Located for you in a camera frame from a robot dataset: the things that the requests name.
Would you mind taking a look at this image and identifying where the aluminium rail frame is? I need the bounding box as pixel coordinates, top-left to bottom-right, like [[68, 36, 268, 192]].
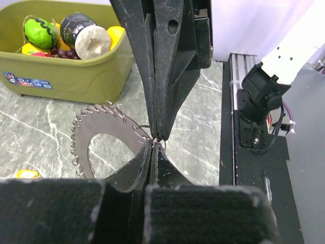
[[229, 53, 259, 111]]

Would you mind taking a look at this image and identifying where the red dragon fruit toy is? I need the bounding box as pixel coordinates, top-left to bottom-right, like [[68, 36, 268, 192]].
[[28, 52, 52, 57]]

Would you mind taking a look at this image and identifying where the dark grapes toy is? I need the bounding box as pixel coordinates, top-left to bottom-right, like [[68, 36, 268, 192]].
[[50, 47, 80, 60]]

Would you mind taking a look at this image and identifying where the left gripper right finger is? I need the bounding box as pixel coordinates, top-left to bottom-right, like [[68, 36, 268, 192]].
[[143, 144, 279, 243]]

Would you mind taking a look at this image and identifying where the black tin can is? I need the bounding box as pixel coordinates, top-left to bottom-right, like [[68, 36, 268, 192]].
[[60, 12, 112, 59]]

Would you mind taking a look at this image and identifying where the yellow lemon toy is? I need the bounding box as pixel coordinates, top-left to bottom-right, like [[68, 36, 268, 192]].
[[107, 26, 125, 50]]

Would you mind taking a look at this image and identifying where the yellow banana toy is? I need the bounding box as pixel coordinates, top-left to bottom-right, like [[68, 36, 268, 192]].
[[21, 43, 51, 55]]

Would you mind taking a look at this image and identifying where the olive green plastic bin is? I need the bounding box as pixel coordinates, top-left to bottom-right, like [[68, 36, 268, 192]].
[[1, 1, 133, 104]]

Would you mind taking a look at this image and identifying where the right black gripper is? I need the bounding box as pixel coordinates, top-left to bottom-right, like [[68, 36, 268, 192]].
[[110, 0, 213, 140]]

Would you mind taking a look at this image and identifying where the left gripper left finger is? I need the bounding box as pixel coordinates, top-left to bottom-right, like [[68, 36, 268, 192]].
[[1, 142, 152, 243]]

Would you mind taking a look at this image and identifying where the green watermelon toy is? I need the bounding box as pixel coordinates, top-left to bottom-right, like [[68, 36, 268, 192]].
[[23, 17, 58, 49]]

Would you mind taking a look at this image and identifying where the black mounting base plate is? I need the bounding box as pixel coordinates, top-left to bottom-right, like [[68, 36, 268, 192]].
[[219, 59, 304, 243]]

